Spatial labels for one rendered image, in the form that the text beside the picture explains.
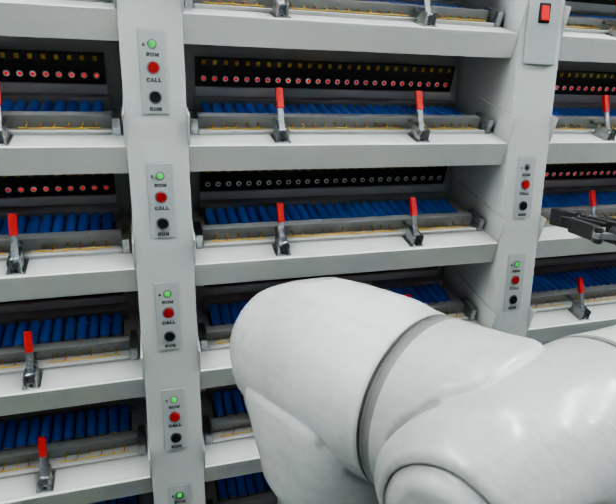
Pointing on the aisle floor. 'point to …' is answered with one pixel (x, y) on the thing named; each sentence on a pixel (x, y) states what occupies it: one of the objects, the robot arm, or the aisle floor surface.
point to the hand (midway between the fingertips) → (567, 219)
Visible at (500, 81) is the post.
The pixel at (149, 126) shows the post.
